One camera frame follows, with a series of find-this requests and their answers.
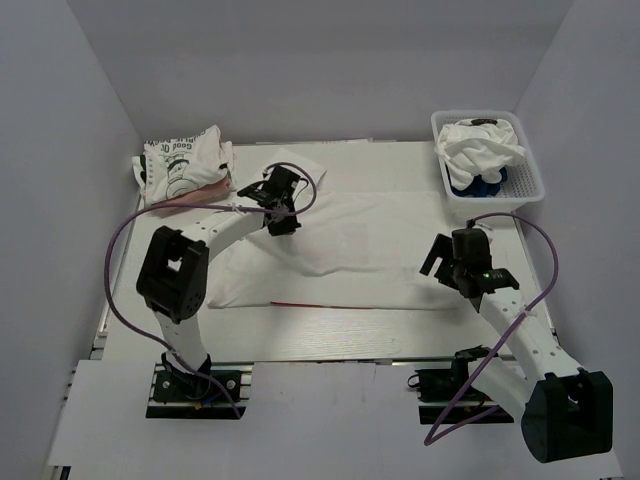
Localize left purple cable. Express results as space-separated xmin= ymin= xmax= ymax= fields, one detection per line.
xmin=105 ymin=162 xmax=317 ymax=419

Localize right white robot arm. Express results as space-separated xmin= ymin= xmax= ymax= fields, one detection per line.
xmin=418 ymin=228 xmax=613 ymax=463

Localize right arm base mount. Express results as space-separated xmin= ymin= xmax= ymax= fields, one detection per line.
xmin=407 ymin=346 xmax=514 ymax=426

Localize blue t-shirt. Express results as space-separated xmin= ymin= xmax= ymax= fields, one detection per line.
xmin=451 ymin=167 xmax=508 ymax=198

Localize white plastic basket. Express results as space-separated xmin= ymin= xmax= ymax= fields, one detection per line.
xmin=431 ymin=110 xmax=545 ymax=219

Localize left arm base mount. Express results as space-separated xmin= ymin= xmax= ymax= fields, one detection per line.
xmin=145 ymin=354 xmax=252 ymax=420

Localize white logo t-shirt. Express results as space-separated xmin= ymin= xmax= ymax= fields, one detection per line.
xmin=208 ymin=149 xmax=459 ymax=310

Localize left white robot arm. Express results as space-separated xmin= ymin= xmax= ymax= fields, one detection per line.
xmin=136 ymin=162 xmax=303 ymax=399

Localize folded printed white t-shirt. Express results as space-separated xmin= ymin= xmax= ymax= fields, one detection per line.
xmin=132 ymin=125 xmax=234 ymax=206

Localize white t-shirt with tag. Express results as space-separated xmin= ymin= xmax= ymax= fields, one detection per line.
xmin=435 ymin=119 xmax=526 ymax=190

